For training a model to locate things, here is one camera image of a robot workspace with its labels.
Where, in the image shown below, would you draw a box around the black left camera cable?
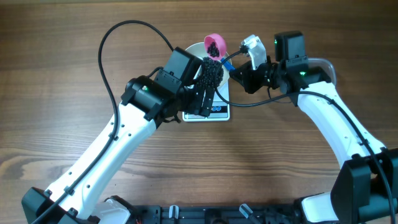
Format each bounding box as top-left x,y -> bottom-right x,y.
29,19 -> 175,224

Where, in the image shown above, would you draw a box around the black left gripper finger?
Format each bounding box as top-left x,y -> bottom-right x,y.
206,88 -> 215,115
199,89 -> 209,117

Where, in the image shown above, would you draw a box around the white bowl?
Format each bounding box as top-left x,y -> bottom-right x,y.
185,42 -> 232,90

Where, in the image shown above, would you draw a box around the black beans in bowl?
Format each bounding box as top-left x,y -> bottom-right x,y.
196,57 -> 224,90

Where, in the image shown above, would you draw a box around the white kitchen scale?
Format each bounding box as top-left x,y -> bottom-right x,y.
182,85 -> 230,123

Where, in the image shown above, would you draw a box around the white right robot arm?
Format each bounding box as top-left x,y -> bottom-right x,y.
230,31 -> 397,223

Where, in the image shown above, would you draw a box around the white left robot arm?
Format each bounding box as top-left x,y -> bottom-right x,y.
22,47 -> 204,223

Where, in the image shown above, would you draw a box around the black right camera cable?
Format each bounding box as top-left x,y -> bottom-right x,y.
213,49 -> 397,224

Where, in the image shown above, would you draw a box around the clear plastic bean container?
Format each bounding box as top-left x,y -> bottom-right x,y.
308,58 -> 336,86

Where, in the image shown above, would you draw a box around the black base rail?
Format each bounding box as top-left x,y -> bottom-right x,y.
99,195 -> 305,224

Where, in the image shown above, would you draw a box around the pink scoop with blue handle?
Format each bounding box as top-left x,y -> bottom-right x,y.
204,33 -> 227,62

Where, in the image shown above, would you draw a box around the black beans in scoop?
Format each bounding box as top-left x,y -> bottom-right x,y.
207,42 -> 220,58

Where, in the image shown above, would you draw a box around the black camera cable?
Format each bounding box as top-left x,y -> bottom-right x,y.
213,49 -> 397,224
29,19 -> 175,224

